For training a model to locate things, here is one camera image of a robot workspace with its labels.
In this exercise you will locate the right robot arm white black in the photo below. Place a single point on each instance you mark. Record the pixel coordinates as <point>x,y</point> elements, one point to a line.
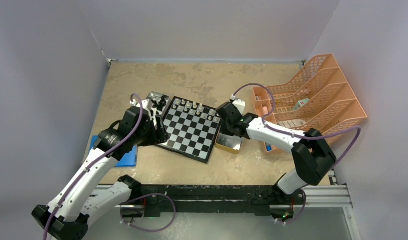
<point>312,156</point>

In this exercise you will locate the small box in organizer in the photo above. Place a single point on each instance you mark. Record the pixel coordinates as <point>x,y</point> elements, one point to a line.
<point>300,104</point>

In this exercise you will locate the black white chessboard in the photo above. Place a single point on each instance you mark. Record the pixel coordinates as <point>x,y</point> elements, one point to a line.
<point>189,135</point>

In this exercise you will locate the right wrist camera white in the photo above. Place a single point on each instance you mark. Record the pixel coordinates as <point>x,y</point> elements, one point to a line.
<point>238,103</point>

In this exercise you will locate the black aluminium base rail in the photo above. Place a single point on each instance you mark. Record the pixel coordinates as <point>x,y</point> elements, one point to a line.
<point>259,200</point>

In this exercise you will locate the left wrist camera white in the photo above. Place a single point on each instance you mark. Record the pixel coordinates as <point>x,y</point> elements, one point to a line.
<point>145,105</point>

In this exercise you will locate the orange plastic file organizer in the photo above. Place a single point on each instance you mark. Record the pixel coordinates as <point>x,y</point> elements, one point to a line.
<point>332,107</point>

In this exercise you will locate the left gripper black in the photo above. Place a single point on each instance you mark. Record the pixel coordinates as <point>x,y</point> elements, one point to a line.
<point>158,135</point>

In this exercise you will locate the gold metal tin tray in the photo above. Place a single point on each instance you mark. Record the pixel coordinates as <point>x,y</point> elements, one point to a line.
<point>227,143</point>

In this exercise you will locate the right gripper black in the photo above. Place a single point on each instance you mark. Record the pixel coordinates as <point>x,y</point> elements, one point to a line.
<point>223,130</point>

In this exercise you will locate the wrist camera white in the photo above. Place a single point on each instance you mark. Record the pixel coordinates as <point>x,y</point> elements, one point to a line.
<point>145,105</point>
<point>238,103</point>

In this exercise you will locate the black chess pieces in tin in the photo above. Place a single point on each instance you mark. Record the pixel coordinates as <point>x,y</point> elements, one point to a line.
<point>158,104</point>

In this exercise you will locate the silver pink tin tray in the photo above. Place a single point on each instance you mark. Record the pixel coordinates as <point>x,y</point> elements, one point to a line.
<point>159,95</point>

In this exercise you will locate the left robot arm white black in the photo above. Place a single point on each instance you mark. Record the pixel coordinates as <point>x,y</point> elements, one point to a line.
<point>70,214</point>

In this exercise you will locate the blue notebook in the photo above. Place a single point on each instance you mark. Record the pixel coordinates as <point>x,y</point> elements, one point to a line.
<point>129,159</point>

